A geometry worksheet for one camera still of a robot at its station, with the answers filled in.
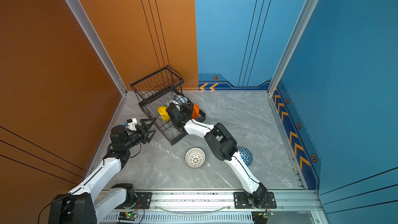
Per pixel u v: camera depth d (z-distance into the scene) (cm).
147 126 72
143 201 74
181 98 102
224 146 59
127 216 71
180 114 79
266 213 70
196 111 93
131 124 77
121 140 63
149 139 80
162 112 95
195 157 86
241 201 72
